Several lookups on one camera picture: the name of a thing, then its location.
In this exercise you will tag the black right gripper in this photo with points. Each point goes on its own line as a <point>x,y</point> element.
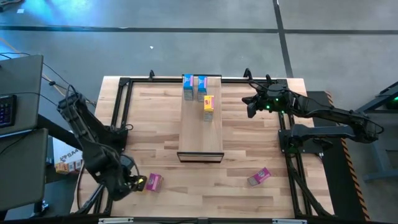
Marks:
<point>273,96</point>

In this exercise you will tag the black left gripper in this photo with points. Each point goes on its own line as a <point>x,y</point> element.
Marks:
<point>135,186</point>

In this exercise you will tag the magenta raisin bran cereal box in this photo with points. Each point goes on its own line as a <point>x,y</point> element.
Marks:
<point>260,175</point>
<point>155,182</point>

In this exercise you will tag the yellow corn pops cereal box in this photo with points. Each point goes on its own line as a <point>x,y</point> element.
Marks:
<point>208,104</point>

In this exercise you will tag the blue cereal box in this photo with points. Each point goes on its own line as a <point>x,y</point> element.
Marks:
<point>202,85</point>
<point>188,84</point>

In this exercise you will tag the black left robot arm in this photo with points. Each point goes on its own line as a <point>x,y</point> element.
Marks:
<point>93,152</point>

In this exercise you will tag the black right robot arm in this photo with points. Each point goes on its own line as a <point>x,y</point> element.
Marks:
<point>326,113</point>

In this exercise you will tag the black table clamp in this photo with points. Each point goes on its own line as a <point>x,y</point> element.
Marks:
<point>247,74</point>
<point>151,74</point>

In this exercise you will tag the white printed cardboard box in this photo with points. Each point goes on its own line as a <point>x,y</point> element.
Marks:
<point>63,155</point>

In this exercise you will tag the dark grey desk panel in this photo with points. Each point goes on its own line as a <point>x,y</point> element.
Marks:
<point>25,171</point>

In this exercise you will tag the black hazard-striped floor mat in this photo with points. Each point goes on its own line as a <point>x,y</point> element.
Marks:
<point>332,186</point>

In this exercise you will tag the blue-grey metal cart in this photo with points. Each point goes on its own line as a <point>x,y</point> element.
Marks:
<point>385,161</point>

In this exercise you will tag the black keyboard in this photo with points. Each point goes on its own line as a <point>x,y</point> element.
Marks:
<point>7,110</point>

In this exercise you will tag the light grey desk panel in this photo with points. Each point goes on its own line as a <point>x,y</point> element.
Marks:
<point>21,77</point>

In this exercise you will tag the silver metal bracket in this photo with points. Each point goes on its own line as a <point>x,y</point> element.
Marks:
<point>289,221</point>
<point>115,220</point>

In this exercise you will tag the wooden shelf with black frame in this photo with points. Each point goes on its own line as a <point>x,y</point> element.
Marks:
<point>199,137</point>

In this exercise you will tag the black metal table frame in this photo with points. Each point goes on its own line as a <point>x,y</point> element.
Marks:
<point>155,80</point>

